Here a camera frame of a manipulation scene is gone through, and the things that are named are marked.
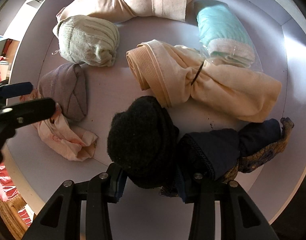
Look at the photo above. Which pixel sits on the plain white drawer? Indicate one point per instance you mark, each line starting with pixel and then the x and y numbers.
pixel 110 85

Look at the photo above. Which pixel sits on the black sock ball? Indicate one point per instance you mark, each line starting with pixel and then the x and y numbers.
pixel 143 142

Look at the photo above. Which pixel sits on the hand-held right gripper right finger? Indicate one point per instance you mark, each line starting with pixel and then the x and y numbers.
pixel 186 190

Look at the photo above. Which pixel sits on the pink cloth bundle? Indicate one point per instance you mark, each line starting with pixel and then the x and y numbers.
pixel 117 2

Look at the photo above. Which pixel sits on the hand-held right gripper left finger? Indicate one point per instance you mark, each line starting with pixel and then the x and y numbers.
pixel 119 185

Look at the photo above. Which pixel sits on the grey-green sock ball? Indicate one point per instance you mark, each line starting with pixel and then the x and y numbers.
pixel 87 42

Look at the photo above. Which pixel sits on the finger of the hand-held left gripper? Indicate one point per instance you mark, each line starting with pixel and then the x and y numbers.
pixel 30 110
pixel 17 88

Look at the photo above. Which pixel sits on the brown gold lace cloth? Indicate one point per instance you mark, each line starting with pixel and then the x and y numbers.
pixel 268 152

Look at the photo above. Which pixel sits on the cream stocking bundle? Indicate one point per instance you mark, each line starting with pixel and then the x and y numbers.
pixel 218 92

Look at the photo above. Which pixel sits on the woven basket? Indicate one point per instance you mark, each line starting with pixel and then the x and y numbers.
pixel 7 212

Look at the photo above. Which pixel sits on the red cloth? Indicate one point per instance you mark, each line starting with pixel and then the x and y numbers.
pixel 3 180

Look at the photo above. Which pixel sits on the navy cloth bundle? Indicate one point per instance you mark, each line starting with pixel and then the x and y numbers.
pixel 218 150

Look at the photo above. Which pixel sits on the pink floral cloth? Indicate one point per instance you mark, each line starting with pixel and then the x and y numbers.
pixel 67 137

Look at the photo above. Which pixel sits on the teal cloth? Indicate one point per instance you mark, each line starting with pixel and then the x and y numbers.
pixel 223 30

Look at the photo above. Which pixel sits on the purple sock ball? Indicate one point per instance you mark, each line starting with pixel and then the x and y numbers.
pixel 65 90

